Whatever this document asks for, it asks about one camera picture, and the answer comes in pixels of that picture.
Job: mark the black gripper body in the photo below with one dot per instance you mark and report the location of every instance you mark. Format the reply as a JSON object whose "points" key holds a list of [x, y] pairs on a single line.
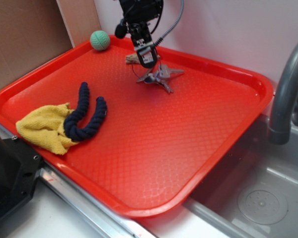
{"points": [[137, 14]]}

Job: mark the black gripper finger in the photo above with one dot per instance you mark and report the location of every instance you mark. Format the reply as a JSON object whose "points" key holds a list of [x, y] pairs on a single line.
{"points": [[154, 54], [146, 57]]}

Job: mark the silver keys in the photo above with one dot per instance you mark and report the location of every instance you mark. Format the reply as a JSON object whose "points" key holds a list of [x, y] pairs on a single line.
{"points": [[159, 77]]}

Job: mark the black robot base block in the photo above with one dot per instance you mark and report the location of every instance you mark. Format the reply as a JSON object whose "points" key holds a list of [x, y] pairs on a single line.
{"points": [[20, 167]]}

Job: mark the small driftwood piece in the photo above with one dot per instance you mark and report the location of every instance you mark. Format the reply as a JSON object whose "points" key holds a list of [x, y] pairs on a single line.
{"points": [[133, 59]]}

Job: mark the black foam microphone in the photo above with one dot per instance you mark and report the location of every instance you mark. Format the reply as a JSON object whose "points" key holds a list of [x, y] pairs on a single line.
{"points": [[121, 29]]}

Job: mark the green rubber ball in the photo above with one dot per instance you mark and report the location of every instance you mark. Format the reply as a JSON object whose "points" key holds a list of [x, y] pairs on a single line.
{"points": [[100, 40]]}

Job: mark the red plastic tray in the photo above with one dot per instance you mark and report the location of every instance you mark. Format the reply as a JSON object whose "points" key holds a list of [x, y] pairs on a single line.
{"points": [[154, 147]]}

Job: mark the brown cardboard panel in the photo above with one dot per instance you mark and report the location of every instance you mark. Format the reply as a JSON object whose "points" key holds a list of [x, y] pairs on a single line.
{"points": [[33, 32]]}

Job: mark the yellow cloth rag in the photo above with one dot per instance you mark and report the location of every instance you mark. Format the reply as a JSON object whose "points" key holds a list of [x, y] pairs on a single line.
{"points": [[44, 127]]}

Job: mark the grey plastic faucet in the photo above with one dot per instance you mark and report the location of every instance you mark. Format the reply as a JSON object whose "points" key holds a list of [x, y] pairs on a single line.
{"points": [[284, 111]]}

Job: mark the grey plastic sink basin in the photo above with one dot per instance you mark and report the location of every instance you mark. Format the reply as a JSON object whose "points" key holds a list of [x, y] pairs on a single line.
{"points": [[252, 192]]}

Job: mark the navy blue rope toy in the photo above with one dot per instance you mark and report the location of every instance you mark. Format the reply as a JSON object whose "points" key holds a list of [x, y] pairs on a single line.
{"points": [[72, 131]]}

